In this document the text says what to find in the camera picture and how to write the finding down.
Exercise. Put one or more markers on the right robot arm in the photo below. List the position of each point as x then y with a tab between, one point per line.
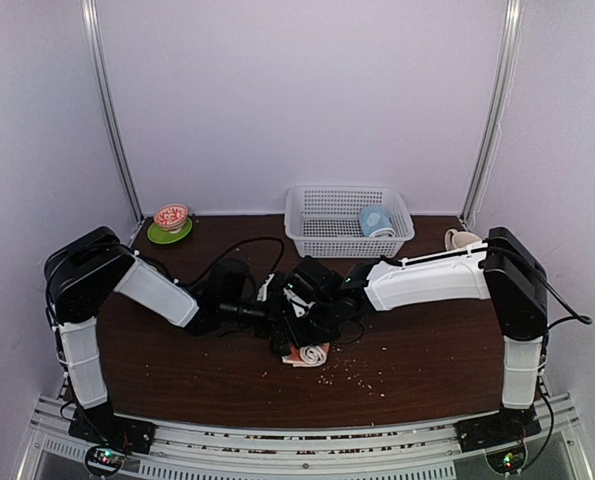
499	269

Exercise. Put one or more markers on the green plate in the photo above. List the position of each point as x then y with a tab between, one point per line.
158	236

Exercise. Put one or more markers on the aluminium front rail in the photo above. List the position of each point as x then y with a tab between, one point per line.
422	450

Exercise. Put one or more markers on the beige mug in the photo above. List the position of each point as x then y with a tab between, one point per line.
455	239

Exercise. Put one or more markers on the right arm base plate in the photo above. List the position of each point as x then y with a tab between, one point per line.
501	437

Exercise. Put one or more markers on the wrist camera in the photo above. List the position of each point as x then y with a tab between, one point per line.
311	287
231	287

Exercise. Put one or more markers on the blue patterned towel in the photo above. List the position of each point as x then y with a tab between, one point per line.
375	222

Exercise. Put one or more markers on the aluminium frame post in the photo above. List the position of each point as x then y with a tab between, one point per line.
502	85
94	38

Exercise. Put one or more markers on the orange bunny towel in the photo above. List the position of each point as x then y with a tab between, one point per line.
311	356

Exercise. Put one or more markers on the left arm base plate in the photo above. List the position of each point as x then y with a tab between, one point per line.
108	452

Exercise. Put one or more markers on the left aluminium frame post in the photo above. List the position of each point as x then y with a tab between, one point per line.
94	38

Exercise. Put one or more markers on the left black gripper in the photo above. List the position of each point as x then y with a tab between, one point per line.
277	308

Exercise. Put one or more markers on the red patterned bowl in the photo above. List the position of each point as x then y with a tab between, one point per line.
171	218

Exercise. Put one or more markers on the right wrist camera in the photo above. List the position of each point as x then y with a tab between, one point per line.
311	287

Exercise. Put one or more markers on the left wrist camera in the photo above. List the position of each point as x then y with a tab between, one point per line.
231	287

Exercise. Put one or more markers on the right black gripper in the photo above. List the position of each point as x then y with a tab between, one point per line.
304	341

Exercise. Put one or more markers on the right aluminium frame post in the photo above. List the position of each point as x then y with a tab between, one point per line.
502	85

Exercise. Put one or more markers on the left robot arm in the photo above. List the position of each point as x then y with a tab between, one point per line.
82	276

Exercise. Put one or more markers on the white plastic basket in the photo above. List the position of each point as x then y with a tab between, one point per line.
323	221

